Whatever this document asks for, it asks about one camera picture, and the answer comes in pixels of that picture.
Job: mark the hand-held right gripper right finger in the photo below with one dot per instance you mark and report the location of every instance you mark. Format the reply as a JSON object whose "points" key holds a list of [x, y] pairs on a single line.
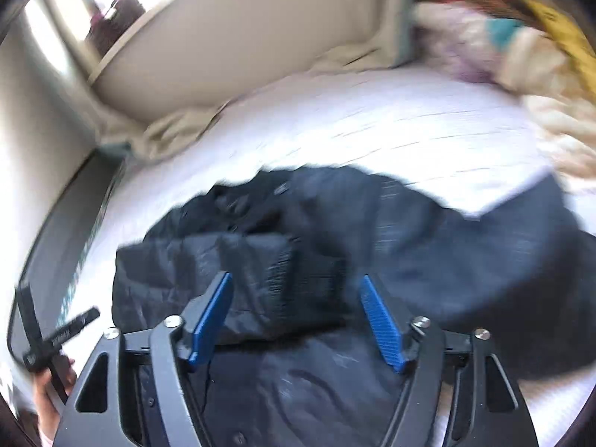
{"points": [[382, 326]]}

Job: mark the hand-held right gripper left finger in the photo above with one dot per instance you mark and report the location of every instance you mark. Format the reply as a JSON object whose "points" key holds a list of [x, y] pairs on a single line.
{"points": [[209, 321]]}

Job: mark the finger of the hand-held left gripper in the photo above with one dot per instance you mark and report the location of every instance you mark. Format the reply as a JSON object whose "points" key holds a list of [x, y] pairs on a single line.
{"points": [[32, 321], [70, 330]]}

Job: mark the black jacket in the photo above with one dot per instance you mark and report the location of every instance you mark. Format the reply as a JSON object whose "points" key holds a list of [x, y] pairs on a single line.
{"points": [[465, 265]]}

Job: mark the pile of colourful clothes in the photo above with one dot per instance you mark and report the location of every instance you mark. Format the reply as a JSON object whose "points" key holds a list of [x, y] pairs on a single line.
{"points": [[465, 46]]}

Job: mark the person's left hand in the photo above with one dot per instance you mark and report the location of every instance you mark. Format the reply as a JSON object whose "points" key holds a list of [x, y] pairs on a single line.
{"points": [[46, 396]]}

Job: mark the beige bed sheet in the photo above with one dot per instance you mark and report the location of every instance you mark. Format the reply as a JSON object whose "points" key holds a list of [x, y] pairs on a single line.
{"points": [[163, 135]]}

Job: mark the white quilted mattress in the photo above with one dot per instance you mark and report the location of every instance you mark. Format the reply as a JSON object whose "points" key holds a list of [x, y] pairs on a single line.
{"points": [[372, 121]]}

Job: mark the dark potted plant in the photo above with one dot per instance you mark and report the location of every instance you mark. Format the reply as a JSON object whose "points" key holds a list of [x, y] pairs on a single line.
{"points": [[100, 32], [128, 7]]}

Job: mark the window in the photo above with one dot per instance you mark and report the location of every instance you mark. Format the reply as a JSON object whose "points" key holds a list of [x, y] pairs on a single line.
{"points": [[56, 23]]}

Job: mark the beige headboard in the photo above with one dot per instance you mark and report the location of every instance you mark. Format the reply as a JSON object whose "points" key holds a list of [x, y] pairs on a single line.
{"points": [[256, 23]]}

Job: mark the yellow cloth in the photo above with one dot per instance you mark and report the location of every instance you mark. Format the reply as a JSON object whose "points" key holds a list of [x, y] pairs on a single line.
{"points": [[563, 32]]}

